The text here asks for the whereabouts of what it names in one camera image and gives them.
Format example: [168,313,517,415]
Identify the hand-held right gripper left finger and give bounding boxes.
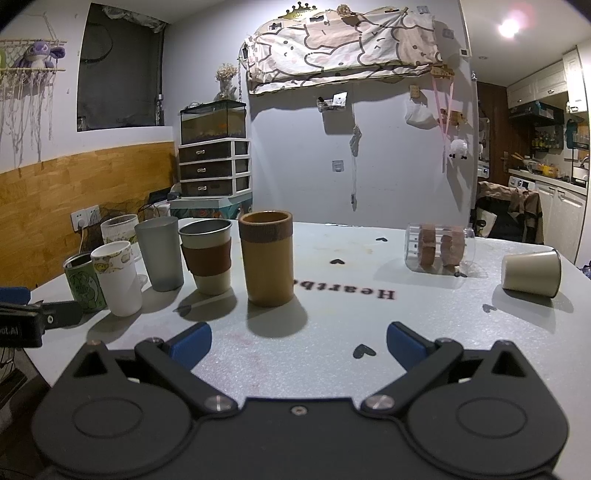
[68,322,237,413]

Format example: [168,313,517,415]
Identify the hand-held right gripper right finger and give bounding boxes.
[361,322,530,414]

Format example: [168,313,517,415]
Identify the green printed metal cup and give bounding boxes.
[64,252,108,315]

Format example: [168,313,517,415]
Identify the white cup with fruit print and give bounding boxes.
[90,240,143,318]

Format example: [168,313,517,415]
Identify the metal cup with brown sleeve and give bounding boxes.
[178,219,233,295]

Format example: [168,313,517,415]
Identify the grey plastic cup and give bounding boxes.
[134,215,185,293]

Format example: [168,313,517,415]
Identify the white patterned glass cup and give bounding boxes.
[100,214,140,260]

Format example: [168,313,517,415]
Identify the tall bamboo cup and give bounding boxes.
[238,210,297,308]

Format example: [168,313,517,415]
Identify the beige cup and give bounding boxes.
[501,248,563,297]

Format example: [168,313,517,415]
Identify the clear glass with cork bands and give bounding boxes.
[404,222,477,278]

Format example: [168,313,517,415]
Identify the chair with brown jacket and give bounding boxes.
[472,180,544,244]

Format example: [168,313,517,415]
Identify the white drawer unit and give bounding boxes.
[177,138,253,197]

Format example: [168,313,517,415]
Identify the white macrame hanging shelf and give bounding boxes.
[0,14,68,164]

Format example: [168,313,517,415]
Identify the white washing machine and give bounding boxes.
[507,172,538,196]

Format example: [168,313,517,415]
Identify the kitchen counter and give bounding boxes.
[507,167,591,266]

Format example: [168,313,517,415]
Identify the pink ribbon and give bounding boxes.
[431,74,457,173]

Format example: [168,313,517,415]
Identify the glass fish tank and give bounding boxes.
[180,100,248,145]

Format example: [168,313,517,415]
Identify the white hanging bag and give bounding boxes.
[405,98,437,128]

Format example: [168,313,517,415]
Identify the purple plush toy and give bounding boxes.
[13,40,66,70]

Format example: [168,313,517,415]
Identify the dark window curtain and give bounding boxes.
[76,2,166,133]

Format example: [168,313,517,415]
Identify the dried flower bouquet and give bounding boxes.
[215,62,239,100]

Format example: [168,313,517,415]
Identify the printed cartoon cloth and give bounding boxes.
[241,6,445,96]

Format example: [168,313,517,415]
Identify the ceiling light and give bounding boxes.
[497,12,524,40]

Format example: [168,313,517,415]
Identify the white wall socket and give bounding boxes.
[71,204,102,231]

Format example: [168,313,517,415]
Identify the small wall shelf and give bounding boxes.
[317,92,349,110]

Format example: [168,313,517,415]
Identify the white kitchen wall cabinets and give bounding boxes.
[506,46,589,113]

